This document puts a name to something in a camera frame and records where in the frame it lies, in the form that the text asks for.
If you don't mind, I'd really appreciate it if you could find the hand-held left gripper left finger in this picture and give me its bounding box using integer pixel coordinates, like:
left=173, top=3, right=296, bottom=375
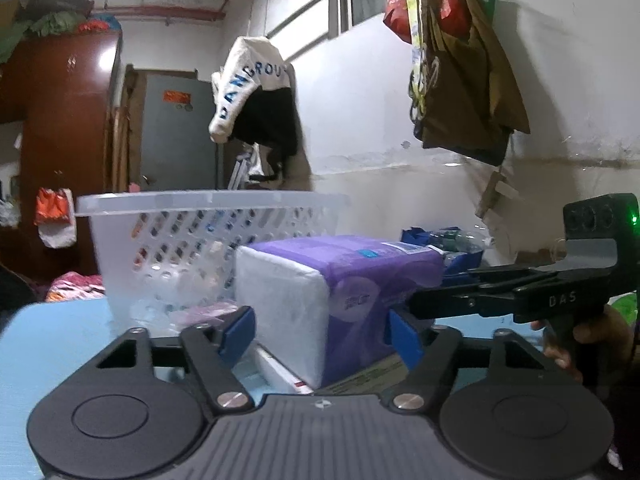
left=94, top=304, right=257, bottom=414

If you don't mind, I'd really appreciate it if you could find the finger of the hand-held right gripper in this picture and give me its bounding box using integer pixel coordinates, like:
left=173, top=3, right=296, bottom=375
left=407, top=279, right=551, bottom=322
left=469, top=259, right=570, bottom=285

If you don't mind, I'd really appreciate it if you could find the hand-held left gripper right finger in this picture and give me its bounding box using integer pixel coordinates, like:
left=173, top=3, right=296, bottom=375
left=386, top=308, right=545, bottom=414

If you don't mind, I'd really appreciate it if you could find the purple tissue pack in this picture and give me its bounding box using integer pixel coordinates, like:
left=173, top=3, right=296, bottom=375
left=234, top=233, right=447, bottom=392

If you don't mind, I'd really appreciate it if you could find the translucent plastic basket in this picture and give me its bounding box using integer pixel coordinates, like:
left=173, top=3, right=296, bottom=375
left=75, top=189, right=352, bottom=337

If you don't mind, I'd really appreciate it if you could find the person's right hand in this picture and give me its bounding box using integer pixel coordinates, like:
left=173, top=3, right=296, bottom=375
left=530, top=304, right=640, bottom=397

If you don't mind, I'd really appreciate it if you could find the pink packet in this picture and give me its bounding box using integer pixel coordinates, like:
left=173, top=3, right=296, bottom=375
left=167, top=300, right=242, bottom=333

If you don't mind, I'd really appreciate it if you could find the green plastic item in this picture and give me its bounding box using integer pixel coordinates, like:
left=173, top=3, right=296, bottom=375
left=606, top=294, right=640, bottom=322

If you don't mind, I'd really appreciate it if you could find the blue bag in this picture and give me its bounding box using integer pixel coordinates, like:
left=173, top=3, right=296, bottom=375
left=400, top=226, right=486, bottom=277

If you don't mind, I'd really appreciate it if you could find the white flat box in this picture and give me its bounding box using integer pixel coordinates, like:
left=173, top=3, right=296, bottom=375
left=248, top=344, right=317, bottom=397

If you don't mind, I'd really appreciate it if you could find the flat cardboard packet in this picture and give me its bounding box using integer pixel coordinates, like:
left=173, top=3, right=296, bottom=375
left=314, top=353, right=417, bottom=397

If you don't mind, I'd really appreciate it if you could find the clear plastic bottle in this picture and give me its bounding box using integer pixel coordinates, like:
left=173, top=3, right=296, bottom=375
left=427, top=229, right=497, bottom=257

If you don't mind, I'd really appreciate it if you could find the pink patterned cloth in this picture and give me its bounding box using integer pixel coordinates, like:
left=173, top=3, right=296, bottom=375
left=46, top=271, right=107, bottom=304

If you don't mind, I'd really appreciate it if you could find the brown hanging bag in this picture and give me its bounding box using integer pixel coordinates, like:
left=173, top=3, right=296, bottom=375
left=413, top=0, right=531, bottom=167

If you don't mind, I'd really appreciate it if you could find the grey metal door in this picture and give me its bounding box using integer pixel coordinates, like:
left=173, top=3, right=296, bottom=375
left=127, top=67, right=224, bottom=194

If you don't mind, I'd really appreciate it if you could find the orange and white bag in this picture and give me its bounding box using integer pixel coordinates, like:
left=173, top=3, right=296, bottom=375
left=33, top=187, right=77, bottom=249

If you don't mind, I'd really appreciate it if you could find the white and black jacket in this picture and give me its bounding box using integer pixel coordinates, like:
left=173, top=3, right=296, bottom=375
left=208, top=36, right=312, bottom=162

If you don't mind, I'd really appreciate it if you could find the brown wooden wardrobe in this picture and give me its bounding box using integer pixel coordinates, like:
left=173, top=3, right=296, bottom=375
left=0, top=30, right=124, bottom=283

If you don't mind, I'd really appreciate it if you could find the small red hanging bag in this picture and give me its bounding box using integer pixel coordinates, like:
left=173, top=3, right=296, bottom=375
left=382, top=0, right=417, bottom=45

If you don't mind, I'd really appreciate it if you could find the pile of clothes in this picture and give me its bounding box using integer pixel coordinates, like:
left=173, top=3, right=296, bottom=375
left=0, top=0, right=122, bottom=63

